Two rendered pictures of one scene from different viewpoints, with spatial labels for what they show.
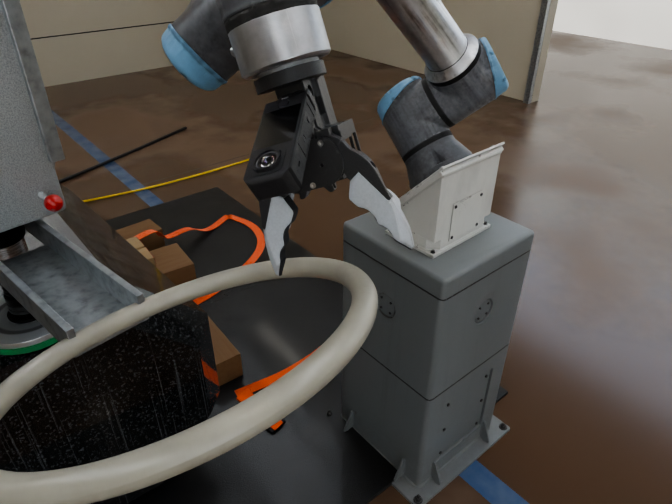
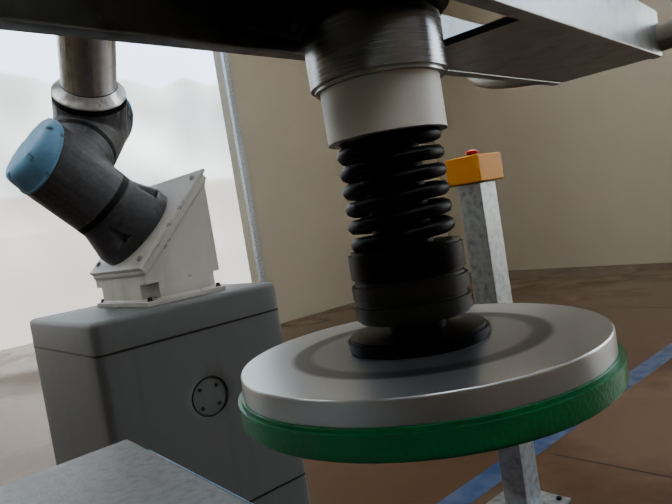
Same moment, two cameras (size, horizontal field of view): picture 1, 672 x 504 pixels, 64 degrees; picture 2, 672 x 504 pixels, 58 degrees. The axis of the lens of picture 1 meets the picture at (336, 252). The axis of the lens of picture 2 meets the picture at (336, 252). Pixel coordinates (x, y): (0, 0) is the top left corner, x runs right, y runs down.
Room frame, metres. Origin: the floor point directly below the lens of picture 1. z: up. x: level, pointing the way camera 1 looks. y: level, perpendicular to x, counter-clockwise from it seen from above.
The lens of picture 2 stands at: (0.97, 1.03, 0.96)
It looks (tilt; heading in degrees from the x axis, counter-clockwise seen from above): 3 degrees down; 268
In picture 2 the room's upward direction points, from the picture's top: 9 degrees counter-clockwise
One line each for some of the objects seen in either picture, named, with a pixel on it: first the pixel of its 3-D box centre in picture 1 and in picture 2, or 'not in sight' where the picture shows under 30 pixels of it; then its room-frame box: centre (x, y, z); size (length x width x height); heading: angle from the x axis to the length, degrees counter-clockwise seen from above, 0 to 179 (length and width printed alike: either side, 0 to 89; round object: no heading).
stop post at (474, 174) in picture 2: not in sight; (498, 333); (0.48, -0.76, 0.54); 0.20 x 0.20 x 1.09; 39
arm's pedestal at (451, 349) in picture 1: (424, 337); (183, 488); (1.35, -0.30, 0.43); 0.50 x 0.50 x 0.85; 40
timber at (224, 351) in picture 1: (212, 349); not in sight; (1.67, 0.52, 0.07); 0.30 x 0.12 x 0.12; 37
